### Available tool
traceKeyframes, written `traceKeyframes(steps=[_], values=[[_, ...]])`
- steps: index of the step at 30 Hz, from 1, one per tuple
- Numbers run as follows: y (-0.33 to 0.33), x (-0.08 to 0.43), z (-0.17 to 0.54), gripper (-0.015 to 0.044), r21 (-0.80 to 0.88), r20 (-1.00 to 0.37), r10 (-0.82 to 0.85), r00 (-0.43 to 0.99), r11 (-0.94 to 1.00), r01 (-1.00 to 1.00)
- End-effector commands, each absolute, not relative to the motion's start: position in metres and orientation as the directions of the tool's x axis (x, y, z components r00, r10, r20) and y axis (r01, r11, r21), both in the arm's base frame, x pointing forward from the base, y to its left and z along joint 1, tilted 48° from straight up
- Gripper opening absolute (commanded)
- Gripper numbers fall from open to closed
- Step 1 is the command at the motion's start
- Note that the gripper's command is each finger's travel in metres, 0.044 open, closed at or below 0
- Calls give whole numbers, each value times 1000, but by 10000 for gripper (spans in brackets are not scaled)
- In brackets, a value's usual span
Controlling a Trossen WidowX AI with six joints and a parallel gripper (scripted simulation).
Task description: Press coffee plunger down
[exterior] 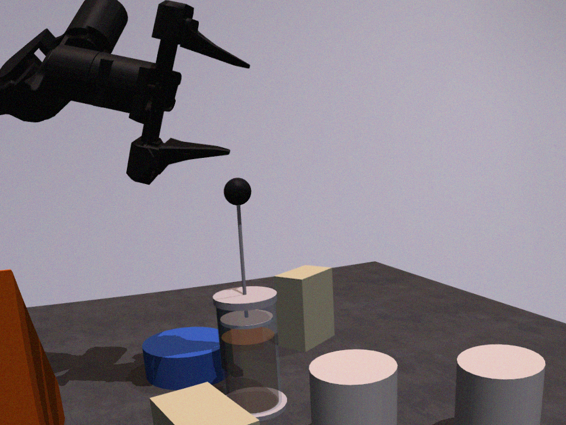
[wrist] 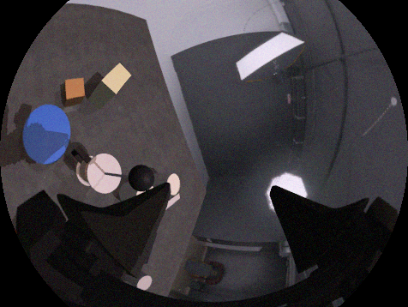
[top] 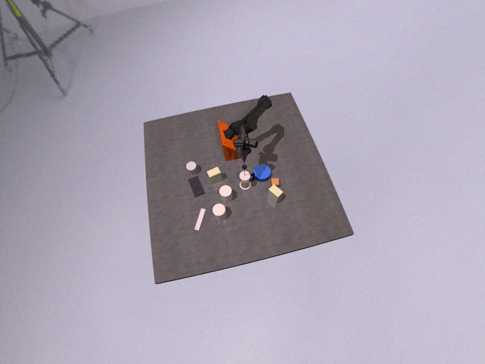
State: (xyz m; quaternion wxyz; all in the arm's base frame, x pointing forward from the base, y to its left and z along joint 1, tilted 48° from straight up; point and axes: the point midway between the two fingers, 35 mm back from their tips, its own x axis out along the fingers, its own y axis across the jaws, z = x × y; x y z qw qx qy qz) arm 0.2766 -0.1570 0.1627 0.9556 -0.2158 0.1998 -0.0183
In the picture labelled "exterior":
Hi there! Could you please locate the glass french press with plunger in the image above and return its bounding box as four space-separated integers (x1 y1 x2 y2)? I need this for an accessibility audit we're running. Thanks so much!
213 177 287 421

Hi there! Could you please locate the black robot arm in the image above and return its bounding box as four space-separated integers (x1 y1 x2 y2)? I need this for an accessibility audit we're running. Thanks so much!
0 0 128 122

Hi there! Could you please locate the blue cylinder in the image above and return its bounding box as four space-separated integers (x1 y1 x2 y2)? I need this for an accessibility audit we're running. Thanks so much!
142 326 222 390

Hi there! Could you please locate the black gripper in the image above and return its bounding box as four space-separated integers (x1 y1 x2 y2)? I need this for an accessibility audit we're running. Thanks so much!
86 0 250 185

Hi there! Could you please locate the grey cylinder with pale pink top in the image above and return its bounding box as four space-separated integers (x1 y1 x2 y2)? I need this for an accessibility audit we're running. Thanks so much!
309 349 398 425
454 344 545 425

